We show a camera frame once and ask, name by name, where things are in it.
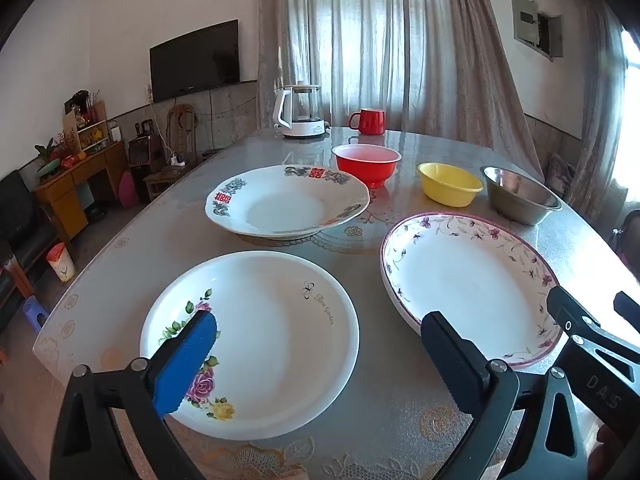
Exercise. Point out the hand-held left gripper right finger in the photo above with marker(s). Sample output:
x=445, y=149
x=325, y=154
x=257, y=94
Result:
x=450, y=360

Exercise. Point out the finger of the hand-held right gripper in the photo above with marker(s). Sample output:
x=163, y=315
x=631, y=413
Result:
x=627, y=307
x=567, y=305

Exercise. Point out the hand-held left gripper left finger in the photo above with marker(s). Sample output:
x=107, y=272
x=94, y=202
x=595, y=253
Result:
x=187, y=360

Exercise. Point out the white plate with purple floral rim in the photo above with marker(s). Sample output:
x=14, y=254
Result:
x=465, y=280

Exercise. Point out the white plate with rose print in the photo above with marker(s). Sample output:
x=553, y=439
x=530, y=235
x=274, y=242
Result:
x=280, y=350

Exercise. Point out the stainless steel bowl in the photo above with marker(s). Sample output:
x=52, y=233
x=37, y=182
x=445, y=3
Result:
x=520, y=200

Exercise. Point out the yellow plastic bowl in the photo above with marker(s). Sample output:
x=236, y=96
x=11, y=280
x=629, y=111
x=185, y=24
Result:
x=447, y=185

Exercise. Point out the white plate with red characters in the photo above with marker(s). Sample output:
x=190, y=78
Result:
x=285, y=205

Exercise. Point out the red plastic bowl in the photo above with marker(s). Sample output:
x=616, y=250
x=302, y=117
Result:
x=367, y=167

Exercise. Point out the patterned cushion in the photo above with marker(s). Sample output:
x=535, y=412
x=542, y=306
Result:
x=560, y=172

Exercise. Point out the white and red waste bin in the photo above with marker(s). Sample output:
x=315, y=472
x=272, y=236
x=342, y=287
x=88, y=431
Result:
x=61, y=262

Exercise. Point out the purple plastic stool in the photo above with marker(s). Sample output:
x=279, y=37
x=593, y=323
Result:
x=35, y=312

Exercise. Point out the pink bag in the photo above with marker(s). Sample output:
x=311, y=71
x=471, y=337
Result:
x=129, y=190

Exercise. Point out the beige side curtain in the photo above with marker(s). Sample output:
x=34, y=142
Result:
x=597, y=110

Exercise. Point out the white power strip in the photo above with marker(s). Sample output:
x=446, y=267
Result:
x=177, y=161

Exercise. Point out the wooden desk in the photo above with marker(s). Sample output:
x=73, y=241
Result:
x=65, y=195

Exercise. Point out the black portable speaker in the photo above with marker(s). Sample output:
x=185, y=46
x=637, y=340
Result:
x=139, y=150

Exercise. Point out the black armchair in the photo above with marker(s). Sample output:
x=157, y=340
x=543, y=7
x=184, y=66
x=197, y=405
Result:
x=20, y=210

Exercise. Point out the brown wooden chair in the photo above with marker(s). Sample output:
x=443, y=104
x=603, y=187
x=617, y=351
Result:
x=177, y=130

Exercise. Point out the red mug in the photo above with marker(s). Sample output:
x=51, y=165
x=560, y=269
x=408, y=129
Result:
x=371, y=122

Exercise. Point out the green potted plant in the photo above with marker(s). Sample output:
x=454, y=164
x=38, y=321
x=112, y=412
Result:
x=47, y=152

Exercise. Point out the small wooden desk shelf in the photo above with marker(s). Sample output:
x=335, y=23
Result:
x=85, y=120

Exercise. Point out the white glass electric kettle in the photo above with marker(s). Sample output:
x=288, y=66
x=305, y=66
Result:
x=302, y=120

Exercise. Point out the black flat television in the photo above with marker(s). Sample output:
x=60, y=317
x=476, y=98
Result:
x=195, y=60

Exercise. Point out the beige sheer window curtain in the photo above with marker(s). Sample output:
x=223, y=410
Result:
x=390, y=50

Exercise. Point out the white wall socket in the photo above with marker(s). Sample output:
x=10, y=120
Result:
x=148, y=92

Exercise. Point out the grey wall electrical panel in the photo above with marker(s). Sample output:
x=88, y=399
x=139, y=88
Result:
x=535, y=25

